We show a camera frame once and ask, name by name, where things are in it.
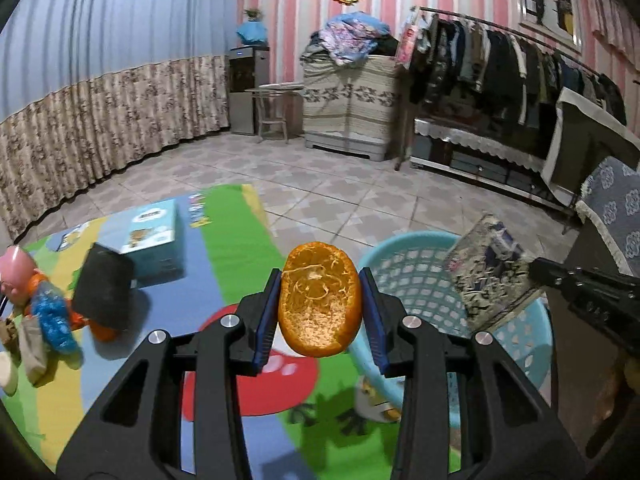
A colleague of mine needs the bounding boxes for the patterned snack wrapper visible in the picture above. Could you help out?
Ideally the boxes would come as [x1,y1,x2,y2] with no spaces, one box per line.
[445,214,541,332]

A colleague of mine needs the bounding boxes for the blue plastic bag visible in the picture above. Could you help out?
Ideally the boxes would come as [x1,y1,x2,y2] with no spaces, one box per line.
[30,281,79,356]

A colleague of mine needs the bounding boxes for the orange plastic bag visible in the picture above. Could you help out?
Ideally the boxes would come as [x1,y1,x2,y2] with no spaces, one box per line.
[27,272,120,342]

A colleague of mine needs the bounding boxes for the blue floral cloth cover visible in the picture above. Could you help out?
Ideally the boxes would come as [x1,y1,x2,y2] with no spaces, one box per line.
[575,156,640,278]

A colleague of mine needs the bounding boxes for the black ribbed cylinder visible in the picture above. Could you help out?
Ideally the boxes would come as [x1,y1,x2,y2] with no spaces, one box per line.
[72,243,134,330]

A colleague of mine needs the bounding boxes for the white round disc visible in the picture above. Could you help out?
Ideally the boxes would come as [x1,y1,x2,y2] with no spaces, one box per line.
[0,351,17,396]

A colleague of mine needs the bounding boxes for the black covered screen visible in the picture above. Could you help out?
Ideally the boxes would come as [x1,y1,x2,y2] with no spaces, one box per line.
[540,88,639,207]

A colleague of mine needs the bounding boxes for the colourful cartoon play mat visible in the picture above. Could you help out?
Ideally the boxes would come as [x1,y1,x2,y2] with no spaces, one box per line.
[2,184,399,479]

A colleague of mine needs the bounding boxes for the light blue plastic basket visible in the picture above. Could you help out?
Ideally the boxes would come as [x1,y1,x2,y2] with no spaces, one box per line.
[349,231,553,422]

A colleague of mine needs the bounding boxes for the blue tissue box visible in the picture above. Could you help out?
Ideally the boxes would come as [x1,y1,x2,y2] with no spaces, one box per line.
[98,200,184,282]

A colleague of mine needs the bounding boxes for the low bench with lace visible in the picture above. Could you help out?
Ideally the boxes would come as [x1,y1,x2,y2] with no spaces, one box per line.
[409,118,568,212]

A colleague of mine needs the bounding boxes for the pink pig mug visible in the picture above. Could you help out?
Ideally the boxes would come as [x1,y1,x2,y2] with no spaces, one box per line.
[0,245,37,307]

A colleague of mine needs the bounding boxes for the clothes rack with garments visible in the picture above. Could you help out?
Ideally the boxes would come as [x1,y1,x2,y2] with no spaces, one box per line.
[396,6,627,171]

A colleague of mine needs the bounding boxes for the cabinet with knitted cover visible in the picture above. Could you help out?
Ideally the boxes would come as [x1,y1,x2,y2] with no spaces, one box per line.
[303,54,401,162]

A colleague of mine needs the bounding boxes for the small folding table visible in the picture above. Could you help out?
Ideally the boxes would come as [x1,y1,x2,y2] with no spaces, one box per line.
[245,81,304,144]

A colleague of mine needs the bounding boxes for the pile of clothes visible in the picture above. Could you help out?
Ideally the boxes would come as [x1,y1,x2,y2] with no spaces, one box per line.
[299,11,398,67]

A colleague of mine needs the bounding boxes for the floral blue curtain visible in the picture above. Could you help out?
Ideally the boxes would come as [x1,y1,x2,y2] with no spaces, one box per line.
[1,0,236,238]

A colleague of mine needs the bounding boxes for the grey water dispenser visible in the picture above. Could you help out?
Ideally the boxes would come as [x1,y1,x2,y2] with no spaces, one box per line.
[227,46,270,136]

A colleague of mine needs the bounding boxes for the blue covered water bottle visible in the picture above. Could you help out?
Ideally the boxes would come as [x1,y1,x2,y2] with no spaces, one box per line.
[236,8,268,47]

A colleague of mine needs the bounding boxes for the framed wall picture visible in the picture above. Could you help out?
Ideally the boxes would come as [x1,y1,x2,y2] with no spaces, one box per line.
[518,0,582,54]

